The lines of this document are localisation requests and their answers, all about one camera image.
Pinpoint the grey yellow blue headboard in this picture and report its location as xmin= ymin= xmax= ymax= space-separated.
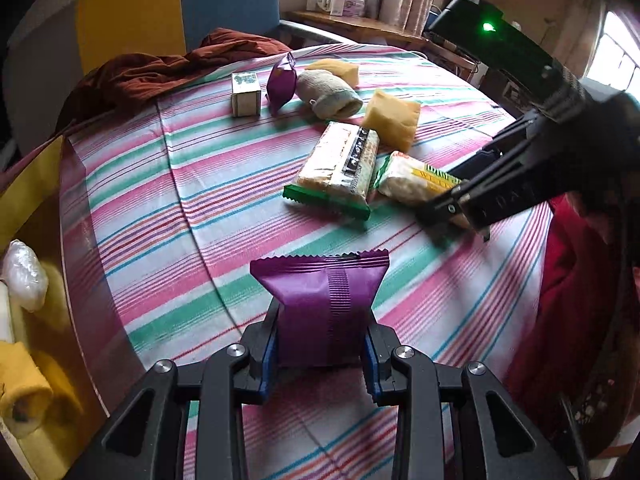
xmin=1 ymin=0 xmax=280 ymax=155

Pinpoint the beige sock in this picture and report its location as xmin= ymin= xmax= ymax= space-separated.
xmin=295 ymin=70 xmax=362 ymax=120

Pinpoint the wooden side table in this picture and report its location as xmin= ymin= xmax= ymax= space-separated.
xmin=285 ymin=11 xmax=430 ymax=50

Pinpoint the yellow sponge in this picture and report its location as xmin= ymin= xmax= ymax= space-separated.
xmin=360 ymin=90 xmax=421 ymax=153
xmin=306 ymin=58 xmax=359 ymax=89

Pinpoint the cracker packet black label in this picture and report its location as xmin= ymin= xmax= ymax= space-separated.
xmin=282 ymin=122 xmax=380 ymax=221

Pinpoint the person right hand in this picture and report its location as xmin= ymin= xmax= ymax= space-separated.
xmin=564 ymin=188 xmax=640 ymax=286

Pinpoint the grey bed rail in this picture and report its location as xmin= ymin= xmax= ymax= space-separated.
xmin=276 ymin=20 xmax=356 ymax=50

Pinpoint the striped bed sheet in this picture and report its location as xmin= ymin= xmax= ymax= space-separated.
xmin=60 ymin=44 xmax=552 ymax=479

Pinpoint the rust red blanket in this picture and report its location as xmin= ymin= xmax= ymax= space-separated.
xmin=55 ymin=27 xmax=290 ymax=133

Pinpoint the purple snack packet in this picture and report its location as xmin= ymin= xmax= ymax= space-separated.
xmin=250 ymin=249 xmax=390 ymax=367
xmin=266 ymin=52 xmax=297 ymax=115

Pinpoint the white plastic bag bundle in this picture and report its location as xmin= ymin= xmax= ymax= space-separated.
xmin=1 ymin=240 xmax=49 ymax=312

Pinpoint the green label cracker packet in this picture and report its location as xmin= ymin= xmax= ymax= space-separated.
xmin=373 ymin=151 xmax=462 ymax=207

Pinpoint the gold lined maroon box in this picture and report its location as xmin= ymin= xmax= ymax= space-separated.
xmin=1 ymin=138 xmax=105 ymax=479

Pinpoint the small green white box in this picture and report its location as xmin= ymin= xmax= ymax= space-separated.
xmin=231 ymin=72 xmax=262 ymax=117

